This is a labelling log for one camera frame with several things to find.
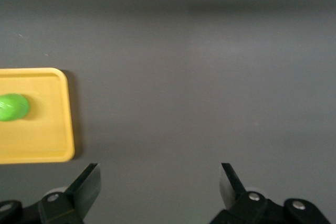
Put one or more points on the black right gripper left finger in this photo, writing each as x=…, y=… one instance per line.
x=78, y=197

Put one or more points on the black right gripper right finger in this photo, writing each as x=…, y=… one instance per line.
x=241, y=203

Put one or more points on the green apple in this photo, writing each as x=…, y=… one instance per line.
x=13, y=107

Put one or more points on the yellow plastic tray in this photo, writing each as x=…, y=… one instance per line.
x=52, y=134

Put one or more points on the dark grey table mat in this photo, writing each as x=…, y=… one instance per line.
x=168, y=77

